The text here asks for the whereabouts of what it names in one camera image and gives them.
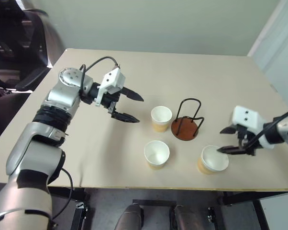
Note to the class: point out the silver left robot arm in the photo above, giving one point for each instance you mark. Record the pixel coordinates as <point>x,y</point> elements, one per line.
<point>38,143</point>

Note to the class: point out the dark rounded shape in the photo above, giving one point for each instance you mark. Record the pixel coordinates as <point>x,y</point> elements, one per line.
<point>130,218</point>
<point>187,218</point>

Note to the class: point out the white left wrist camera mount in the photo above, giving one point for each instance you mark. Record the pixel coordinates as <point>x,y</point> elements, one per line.
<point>115,79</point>

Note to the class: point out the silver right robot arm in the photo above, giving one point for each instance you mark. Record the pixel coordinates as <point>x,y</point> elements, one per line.
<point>287,130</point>

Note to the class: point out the black metal table leg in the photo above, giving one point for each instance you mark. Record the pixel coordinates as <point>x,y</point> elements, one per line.
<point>239,198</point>
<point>77,210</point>

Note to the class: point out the dark brown seat cushion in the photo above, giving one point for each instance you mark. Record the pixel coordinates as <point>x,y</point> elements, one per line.
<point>7,112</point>

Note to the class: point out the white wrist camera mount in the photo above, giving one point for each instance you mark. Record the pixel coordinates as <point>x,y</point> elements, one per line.
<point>115,79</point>
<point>244,115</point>

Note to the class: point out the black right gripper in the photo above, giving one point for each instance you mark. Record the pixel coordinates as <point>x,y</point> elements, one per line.
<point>244,134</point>

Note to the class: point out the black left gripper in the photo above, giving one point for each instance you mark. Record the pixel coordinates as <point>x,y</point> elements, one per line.
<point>110,100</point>

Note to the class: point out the white and tan paper cup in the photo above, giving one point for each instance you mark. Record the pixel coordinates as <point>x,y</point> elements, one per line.
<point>157,153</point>
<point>161,115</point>
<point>214,160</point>

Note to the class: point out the black metal crossbar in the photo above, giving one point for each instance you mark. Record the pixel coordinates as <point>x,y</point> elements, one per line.
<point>153,203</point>

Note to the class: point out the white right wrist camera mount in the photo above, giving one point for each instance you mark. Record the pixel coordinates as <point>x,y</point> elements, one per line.
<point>244,115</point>

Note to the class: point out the black office chair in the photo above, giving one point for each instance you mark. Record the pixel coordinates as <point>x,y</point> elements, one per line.
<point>14,36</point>

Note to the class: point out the white panel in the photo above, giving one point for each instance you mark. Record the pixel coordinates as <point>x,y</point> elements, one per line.
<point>280,213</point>

